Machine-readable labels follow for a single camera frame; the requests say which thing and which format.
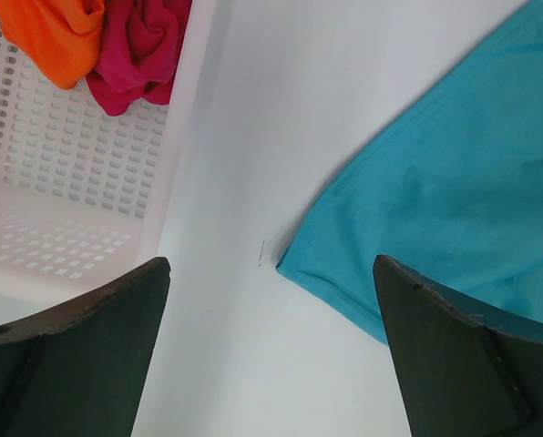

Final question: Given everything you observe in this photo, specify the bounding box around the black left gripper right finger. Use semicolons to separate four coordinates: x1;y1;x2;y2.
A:
373;255;543;436

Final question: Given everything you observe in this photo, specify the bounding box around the orange t shirt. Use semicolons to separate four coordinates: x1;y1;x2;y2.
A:
0;0;105;90

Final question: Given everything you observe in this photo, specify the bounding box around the crimson t shirt in basket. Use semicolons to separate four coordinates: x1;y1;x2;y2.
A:
87;0;192;117

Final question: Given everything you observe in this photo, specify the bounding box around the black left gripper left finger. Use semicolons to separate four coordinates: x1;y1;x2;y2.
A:
0;257;170;436

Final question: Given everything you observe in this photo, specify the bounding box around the white perforated plastic basket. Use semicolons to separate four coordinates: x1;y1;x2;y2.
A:
0;1;216;303

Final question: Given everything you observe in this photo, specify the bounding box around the teal t shirt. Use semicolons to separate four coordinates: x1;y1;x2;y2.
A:
277;1;543;341

